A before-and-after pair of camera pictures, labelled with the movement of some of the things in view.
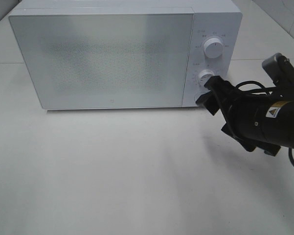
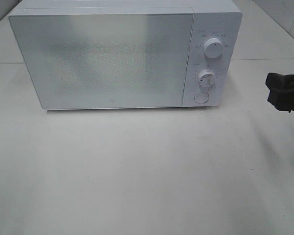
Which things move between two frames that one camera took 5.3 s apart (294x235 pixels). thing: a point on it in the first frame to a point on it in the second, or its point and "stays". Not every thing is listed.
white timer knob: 203,76 stays
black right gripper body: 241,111 to 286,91
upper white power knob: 213,48 stays
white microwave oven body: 119,54 stays
